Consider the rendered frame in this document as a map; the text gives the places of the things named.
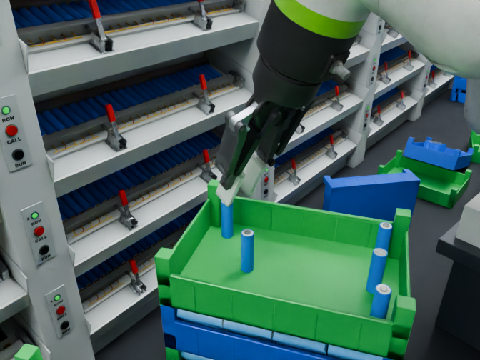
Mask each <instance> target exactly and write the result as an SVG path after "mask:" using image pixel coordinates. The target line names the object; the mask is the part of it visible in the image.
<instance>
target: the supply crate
mask: <svg viewBox="0 0 480 360"><path fill-rule="evenodd" d="M219 182H220V181H219V180H213V179H212V180H211V181H210V182H209V183H208V184H207V192H208V199H207V200H206V202H205V203H204V205H203V206H202V207H201V209H200V210H199V212H198V213H197V215H196V216H195V217H194V219H193V220H192V222H191V223H190V224H189V226H188V227H187V229H186V231H185V232H184V233H183V234H182V236H181V238H180V239H179V240H178V241H177V243H176V245H175V246H174V248H173V249H167V248H163V247H161V248H160V249H159V251H158V252H157V253H156V255H155V257H154V259H155V265H156V277H157V284H158V290H159V301H160V302H159V303H160V304H161V305H164V306H169V307H173V308H176V309H181V310H185V311H190V312H194V313H197V314H203V315H206V316H211V317H215V318H218V319H223V320H227V321H232V322H236V323H239V324H245V325H248V326H253V327H257V328H260V329H266V330H269V331H275V332H278V333H281V334H287V335H290V336H295V337H299V338H303V339H308V340H311V341H317V342H320V343H323V344H329V345H332V346H337V347H341V348H345V349H350V350H353V351H359V352H362V353H365V354H371V355H374V356H380V357H383V358H387V359H392V360H403V359H404V354H405V351H406V346H407V344H408V340H409V336H410V333H411V328H412V324H413V321H414V317H415V313H416V300H415V298H411V294H410V275H409V238H408V230H409V224H410V221H411V210H409V209H400V208H396V213H395V216H394V222H392V221H386V220H381V219H373V218H368V217H363V216H355V215H351V214H342V213H337V212H332V211H324V210H319V209H311V208H306V207H301V206H293V205H288V204H280V203H275V202H270V201H262V200H257V199H249V198H244V197H240V196H235V199H234V201H233V236H232V237H231V238H228V239H227V238H224V237H223V236H222V235H221V199H220V198H219V197H218V196H217V195H216V190H217V188H218V185H219ZM381 222H388V223H390V224H391V225H392V226H393V229H392V233H391V239H390V243H389V250H388V255H387V259H386V266H385V269H384V275H383V279H382V284H386V285H387V286H389V287H390V288H391V290H392V293H391V298H390V302H389V307H388V311H387V315H386V319H380V318H376V317H372V316H370V312H371V305H372V301H373V297H374V294H371V293H369V292H368V291H367V290H366V283H367V279H368V275H369V268H370V263H371V257H372V252H373V250H374V249H375V245H376V238H377V234H378V230H379V224H380V223H381ZM244 229H251V230H253V231H254V270H253V271H251V272H249V273H246V272H243V271H242V270H241V231H242V230H244Z"/></svg>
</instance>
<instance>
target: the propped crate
mask: <svg viewBox="0 0 480 360"><path fill-rule="evenodd" d="M414 139H415V138H413V137H409V138H408V141H407V144H406V148H405V150H404V155H403V156H406V157H409V158H412V159H416V160H419V161H423V162H426V163H429V164H433V165H436V166H440V167H443V168H446V169H451V170H453V171H454V170H457V169H461V168H464V167H467V166H469V164H470V161H471V158H472V155H473V152H474V149H473V148H469V150H468V152H467V153H466V152H463V151H461V150H458V149H450V148H447V147H445V149H444V152H440V151H435V150H432V149H428V148H424V143H425V142H415V143H414Z"/></svg>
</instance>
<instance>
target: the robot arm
mask: <svg viewBox="0 0 480 360"><path fill-rule="evenodd" d="M371 11H372V12H373V13H374V14H376V15H377V16H379V17H380V18H381V19H383V20H384V21H385V22H386V23H387V24H388V25H390V26H391V27H392V28H393V29H395V30H396V31H397V32H398V33H399V34H401V35H402V36H403V37H404V38H405V39H406V40H407V41H408V42H409V43H410V44H411V45H412V46H414V47H415V48H416V49H417V50H418V51H419V52H420V53H421V54H422V55H423V56H424V57H425V58H427V59H428V60H429V61H430V62H431V63H432V64H433V65H434V66H436V67H437V68H439V69H441V70H442V71H444V72H446V73H448V74H451V75H453V76H457V77H461V78H465V79H467V83H466V98H465V103H464V118H465V120H466V122H467V124H468V125H469V127H470V128H471V129H472V130H473V131H474V132H476V133H477V134H479V135H480V0H271V3H270V5H269V8H268V11H267V13H266V16H265V19H264V22H263V24H262V27H261V30H260V32H259V35H258V38H257V40H256V45H257V48H258V50H259V53H260V54H259V58H258V60H257V63H256V66H255V68H254V71H253V74H252V79H253V83H254V93H253V94H252V96H251V98H250V99H249V100H248V101H247V103H246V108H245V109H244V110H243V111H241V112H240V113H238V114H235V113H234V112H233V111H229V112H228V113H227V114H226V116H225V122H226V128H225V130H224V135H223V137H222V140H221V144H220V147H219V151H218V154H217V157H216V161H215V163H214V166H215V167H216V168H217V169H218V170H219V171H220V172H221V173H222V176H221V179H220V182H219V185H218V188H217V190H216V195H217V196H218V197H219V198H220V199H221V200H222V201H223V203H224V204H225V205H226V206H227V207H230V206H231V205H232V203H233V201H234V199H235V196H236V194H237V192H238V190H239V189H241V190H242V191H243V193H244V194H245V195H246V196H247V197H250V196H251V195H252V193H253V191H254V189H255V187H256V185H257V183H258V181H259V179H260V178H261V175H262V174H263V172H264V169H265V168H266V164H268V165H269V166H270V167H272V166H273V165H274V164H275V163H276V161H275V160H274V159H273V157H274V154H276V155H277V156H280V155H281V154H282V152H283V151H284V149H285V148H286V145H287V144H288V142H289V141H290V139H291V137H292V136H293V134H294V132H295V131H296V129H297V127H298V125H299V124H300V122H301V120H302V119H303V117H304V115H305V113H306V112H307V111H308V110H309V109H310V108H311V106H312V105H313V104H314V102H315V100H314V98H315V96H316V94H317V92H318V90H319V88H320V87H321V85H322V83H323V82H325V81H329V80H331V79H333V78H334V77H335V76H337V75H338V76H340V77H341V78H342V79H343V80H347V79H348V78H349V76H350V75H351V72H350V71H348V70H347V69H346V68H345V67H344V64H345V63H346V60H347V59H348V57H349V55H350V52H349V50H350V48H351V47H352V45H353V43H354V41H355V40H356V38H357V36H358V34H359V32H360V31H361V28H362V27H363V25H364V23H365V21H366V20H367V18H368V16H369V14H370V13H371ZM254 151H255V152H256V153H257V154H256V153H255V152H254Z"/></svg>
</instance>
